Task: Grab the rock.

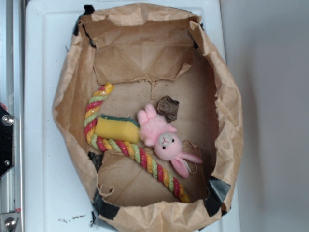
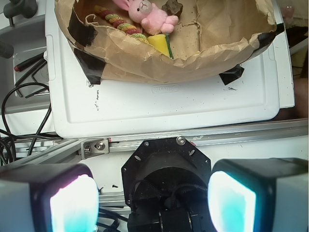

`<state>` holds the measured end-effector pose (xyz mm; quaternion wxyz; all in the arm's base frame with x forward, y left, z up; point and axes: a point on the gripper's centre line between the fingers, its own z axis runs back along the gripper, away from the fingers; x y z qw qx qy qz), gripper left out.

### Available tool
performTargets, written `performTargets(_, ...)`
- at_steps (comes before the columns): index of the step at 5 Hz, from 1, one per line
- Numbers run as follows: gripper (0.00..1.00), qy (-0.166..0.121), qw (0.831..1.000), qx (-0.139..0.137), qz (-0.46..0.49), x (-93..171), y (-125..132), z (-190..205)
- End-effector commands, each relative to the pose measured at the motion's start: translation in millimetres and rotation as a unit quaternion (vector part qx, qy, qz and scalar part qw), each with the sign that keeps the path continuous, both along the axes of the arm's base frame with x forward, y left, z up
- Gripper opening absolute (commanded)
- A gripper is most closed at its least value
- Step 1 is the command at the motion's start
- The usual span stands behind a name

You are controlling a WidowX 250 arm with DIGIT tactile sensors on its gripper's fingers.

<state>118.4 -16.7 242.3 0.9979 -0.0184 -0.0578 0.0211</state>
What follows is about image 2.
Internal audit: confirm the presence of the white plastic bin lid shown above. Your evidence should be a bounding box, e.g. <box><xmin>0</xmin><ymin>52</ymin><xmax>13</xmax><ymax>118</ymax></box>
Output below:
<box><xmin>45</xmin><ymin>0</ymin><xmax>295</xmax><ymax>138</ymax></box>

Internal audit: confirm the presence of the red handled screwdriver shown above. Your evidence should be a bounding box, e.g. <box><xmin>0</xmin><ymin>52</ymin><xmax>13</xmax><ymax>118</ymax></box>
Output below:
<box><xmin>14</xmin><ymin>53</ymin><xmax>43</xmax><ymax>72</ymax></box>

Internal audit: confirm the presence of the aluminium extrusion rail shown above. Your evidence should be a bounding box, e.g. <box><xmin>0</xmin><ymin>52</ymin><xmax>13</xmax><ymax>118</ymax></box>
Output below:
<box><xmin>15</xmin><ymin>119</ymin><xmax>309</xmax><ymax>168</ymax></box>

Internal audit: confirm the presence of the yellow green sponge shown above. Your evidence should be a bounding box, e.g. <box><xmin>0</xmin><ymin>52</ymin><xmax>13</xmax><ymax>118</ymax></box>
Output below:
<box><xmin>147</xmin><ymin>34</ymin><xmax>174</xmax><ymax>59</ymax></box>

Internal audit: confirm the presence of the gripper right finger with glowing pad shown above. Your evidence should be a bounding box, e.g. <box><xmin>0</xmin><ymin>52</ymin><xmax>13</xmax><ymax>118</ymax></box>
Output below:
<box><xmin>208</xmin><ymin>158</ymin><xmax>309</xmax><ymax>232</ymax></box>

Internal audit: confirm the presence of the crumpled brown paper liner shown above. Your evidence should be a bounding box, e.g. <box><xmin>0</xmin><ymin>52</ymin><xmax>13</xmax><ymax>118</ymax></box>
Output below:
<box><xmin>55</xmin><ymin>0</ymin><xmax>277</xmax><ymax>84</ymax></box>

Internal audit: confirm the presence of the metal corner bracket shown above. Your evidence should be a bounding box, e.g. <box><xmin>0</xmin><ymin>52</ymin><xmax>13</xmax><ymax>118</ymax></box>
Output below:
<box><xmin>80</xmin><ymin>138</ymin><xmax>110</xmax><ymax>160</ymax></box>

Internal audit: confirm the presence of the pink plush bunny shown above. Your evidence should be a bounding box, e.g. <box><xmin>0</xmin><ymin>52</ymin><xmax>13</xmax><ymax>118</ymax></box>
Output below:
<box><xmin>113</xmin><ymin>0</ymin><xmax>179</xmax><ymax>35</ymax></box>

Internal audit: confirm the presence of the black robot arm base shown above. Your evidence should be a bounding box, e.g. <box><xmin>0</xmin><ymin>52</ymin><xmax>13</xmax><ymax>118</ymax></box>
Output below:
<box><xmin>122</xmin><ymin>137</ymin><xmax>214</xmax><ymax>232</ymax></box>

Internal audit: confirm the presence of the multicolour twisted rope toy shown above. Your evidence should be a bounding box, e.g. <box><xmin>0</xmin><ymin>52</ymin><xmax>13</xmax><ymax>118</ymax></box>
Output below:
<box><xmin>94</xmin><ymin>5</ymin><xmax>149</xmax><ymax>44</ymax></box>

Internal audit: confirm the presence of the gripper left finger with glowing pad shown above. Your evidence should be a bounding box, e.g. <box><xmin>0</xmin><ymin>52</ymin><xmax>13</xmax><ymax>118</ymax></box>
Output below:
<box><xmin>0</xmin><ymin>164</ymin><xmax>99</xmax><ymax>232</ymax></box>

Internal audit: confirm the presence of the black cable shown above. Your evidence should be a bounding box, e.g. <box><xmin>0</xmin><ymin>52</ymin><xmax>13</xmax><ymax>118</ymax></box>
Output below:
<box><xmin>0</xmin><ymin>82</ymin><xmax>64</xmax><ymax>167</ymax></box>

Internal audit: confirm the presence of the black hex key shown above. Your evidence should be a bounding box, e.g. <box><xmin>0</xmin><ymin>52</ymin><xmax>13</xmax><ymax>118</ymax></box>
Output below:
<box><xmin>15</xmin><ymin>59</ymin><xmax>47</xmax><ymax>87</ymax></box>

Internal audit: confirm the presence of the grey clamp knob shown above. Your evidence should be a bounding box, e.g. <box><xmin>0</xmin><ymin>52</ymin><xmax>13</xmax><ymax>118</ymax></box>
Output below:
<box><xmin>3</xmin><ymin>0</ymin><xmax>38</xmax><ymax>27</ymax></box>

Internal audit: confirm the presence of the dark brown rock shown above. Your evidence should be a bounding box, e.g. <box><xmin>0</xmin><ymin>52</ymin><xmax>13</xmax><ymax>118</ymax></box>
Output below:
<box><xmin>161</xmin><ymin>0</ymin><xmax>183</xmax><ymax>17</ymax></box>

